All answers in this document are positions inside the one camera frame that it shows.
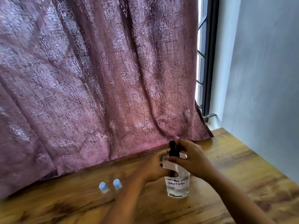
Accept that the person's left hand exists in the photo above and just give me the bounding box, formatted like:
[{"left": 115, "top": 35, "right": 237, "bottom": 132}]
[{"left": 139, "top": 150, "right": 175, "bottom": 184}]

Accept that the person's right hand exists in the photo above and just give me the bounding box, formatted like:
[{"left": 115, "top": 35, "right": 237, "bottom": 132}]
[{"left": 168, "top": 138, "right": 218, "bottom": 183}]

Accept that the black dropper cap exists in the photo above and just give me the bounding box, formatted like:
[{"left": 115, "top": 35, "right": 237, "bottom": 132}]
[{"left": 168, "top": 140, "right": 180, "bottom": 159}]

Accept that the clear bottle with white label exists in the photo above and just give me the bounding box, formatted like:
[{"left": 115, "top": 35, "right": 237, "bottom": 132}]
[{"left": 161, "top": 153, "right": 191, "bottom": 199}]

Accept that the person's right forearm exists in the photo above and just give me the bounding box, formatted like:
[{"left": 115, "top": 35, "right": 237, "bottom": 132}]
[{"left": 206, "top": 169, "right": 275, "bottom": 224}]

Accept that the person's left forearm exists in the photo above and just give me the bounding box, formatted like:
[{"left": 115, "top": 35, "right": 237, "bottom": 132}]
[{"left": 100, "top": 178, "right": 150, "bottom": 224}]

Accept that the small vial with blue cap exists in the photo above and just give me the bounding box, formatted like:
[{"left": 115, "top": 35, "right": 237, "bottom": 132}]
[
  {"left": 113, "top": 179, "right": 123, "bottom": 198},
  {"left": 98, "top": 182, "right": 110, "bottom": 201}
]

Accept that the purple patterned curtain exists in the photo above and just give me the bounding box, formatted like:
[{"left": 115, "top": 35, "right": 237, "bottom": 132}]
[{"left": 0, "top": 0, "right": 214, "bottom": 200}]

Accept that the black window frame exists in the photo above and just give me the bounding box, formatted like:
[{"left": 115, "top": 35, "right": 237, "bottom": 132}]
[{"left": 197, "top": 0, "right": 220, "bottom": 116}]

